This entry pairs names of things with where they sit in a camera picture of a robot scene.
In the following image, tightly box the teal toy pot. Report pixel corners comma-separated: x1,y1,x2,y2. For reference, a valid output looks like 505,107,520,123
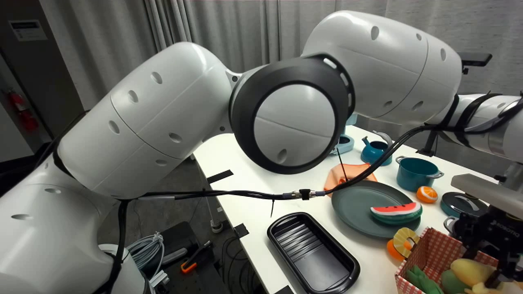
394,156,446,193

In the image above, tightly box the red wall fixture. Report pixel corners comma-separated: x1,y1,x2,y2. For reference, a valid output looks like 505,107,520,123
5,91,41,136

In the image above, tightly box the white label plate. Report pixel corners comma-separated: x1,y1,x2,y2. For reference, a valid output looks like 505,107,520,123
8,20,49,43

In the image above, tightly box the black oblong tray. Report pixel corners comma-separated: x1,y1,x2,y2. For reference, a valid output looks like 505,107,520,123
267,211,363,294

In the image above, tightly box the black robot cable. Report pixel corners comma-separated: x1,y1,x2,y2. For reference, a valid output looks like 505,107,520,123
95,92,523,294

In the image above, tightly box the red checkered basket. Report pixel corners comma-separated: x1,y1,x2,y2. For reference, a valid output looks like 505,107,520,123
394,228,500,294

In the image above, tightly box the green pear plushie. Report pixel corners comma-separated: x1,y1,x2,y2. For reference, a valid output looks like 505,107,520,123
440,270,471,294

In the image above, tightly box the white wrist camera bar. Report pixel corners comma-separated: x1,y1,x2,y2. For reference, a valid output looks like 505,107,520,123
450,172,523,221

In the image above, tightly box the black floor device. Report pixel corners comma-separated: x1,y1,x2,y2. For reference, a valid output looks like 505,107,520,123
160,220,201,269

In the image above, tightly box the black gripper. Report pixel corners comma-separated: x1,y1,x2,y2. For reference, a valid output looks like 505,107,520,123
451,211,523,290

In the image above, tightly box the gray plate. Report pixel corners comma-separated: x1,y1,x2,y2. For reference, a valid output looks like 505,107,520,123
330,180,423,242

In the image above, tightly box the green leafy plushie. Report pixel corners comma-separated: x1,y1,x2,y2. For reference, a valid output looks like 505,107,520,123
405,264,445,294

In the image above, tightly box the yellow banana plushie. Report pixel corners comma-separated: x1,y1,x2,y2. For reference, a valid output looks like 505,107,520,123
450,257,523,294

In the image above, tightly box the teal cup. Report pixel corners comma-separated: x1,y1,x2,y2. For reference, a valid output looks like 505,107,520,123
360,135,396,169

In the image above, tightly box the watermelon slice plushie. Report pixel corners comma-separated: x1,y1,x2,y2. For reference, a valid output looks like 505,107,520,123
369,202,425,229

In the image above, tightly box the black tape strip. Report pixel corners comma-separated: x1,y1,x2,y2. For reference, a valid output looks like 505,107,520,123
232,223,252,241
204,169,235,185

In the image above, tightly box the orange fruit plushie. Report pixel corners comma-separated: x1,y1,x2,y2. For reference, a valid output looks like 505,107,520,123
415,185,440,207
386,239,407,265

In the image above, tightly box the orange handled tool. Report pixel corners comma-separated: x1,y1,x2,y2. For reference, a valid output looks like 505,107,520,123
178,239,213,275

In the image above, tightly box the orange cloth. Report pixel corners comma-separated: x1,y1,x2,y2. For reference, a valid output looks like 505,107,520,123
322,162,379,197

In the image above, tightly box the white cable bundle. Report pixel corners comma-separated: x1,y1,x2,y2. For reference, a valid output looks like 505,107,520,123
123,233,170,291

